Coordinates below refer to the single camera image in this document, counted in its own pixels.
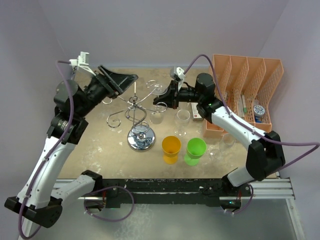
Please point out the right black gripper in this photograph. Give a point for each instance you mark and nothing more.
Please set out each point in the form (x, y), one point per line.
(169, 97)

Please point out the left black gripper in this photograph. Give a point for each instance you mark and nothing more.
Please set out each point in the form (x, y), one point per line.
(119, 82)

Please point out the clear wine glass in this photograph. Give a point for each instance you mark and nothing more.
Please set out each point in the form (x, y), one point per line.
(216, 151)
(182, 119)
(157, 115)

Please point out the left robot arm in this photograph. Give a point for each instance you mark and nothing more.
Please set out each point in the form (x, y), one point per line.
(38, 201)

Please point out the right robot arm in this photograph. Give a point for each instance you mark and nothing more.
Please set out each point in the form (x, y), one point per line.
(264, 157)

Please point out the chrome wine glass rack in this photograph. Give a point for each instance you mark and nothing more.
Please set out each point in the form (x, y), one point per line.
(141, 137)

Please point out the white red small box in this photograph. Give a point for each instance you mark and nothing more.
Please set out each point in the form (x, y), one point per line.
(196, 117)

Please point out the orange plastic goblet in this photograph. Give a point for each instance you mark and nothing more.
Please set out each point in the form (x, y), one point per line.
(171, 147)

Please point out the green plastic goblet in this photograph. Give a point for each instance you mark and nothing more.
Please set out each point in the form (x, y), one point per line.
(196, 148)

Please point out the orange desk file organizer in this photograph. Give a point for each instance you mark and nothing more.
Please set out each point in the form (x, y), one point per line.
(246, 81)

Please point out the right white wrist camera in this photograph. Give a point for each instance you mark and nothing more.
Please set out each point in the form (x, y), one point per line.
(177, 73)

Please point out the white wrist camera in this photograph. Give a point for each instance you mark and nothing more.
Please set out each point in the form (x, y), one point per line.
(177, 73)
(81, 63)

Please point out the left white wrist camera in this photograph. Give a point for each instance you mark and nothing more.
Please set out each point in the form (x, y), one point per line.
(81, 63)

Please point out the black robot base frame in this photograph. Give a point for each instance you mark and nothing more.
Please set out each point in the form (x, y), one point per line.
(211, 192)

